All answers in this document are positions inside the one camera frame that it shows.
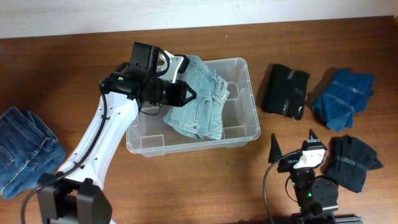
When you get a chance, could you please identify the light blue jeans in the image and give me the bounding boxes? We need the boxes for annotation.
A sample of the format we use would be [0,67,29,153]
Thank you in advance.
[163,55,229,140]

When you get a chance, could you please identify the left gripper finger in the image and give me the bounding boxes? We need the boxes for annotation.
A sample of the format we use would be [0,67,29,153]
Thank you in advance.
[180,81,197,107]
[177,54,190,73]

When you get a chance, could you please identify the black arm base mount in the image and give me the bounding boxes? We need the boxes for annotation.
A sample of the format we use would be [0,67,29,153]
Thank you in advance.
[290,212,364,224]

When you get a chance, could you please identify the dark grey folded taped shirt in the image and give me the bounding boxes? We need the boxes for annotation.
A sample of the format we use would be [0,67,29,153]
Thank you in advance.
[324,135,384,193]

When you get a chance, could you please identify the black folded taped shirt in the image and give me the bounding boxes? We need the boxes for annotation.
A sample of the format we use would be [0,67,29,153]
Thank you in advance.
[261,64,310,120]

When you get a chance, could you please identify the clear plastic storage bin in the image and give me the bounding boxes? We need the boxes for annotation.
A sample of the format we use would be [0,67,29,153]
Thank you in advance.
[126,58,261,157]

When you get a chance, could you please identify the blue folded taped shirt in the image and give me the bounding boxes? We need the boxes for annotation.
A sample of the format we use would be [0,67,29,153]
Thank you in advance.
[312,69,374,133]

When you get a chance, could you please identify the right black camera cable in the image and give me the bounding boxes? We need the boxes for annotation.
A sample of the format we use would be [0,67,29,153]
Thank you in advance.
[262,150,303,224]

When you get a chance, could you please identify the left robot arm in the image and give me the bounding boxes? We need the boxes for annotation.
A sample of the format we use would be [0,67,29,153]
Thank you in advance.
[34,42,197,223]

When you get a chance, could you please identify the dark blue jeans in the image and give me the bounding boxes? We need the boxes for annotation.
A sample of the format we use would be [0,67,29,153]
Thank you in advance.
[1,106,66,199]

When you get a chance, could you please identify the black camera cable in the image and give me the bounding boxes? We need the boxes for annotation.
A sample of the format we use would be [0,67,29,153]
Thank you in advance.
[20,49,171,224]
[262,150,303,224]

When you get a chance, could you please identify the left black camera cable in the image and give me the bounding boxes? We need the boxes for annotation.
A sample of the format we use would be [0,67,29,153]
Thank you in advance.
[20,49,171,224]

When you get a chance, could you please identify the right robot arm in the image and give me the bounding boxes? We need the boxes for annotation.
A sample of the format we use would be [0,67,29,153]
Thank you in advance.
[263,129,338,223]

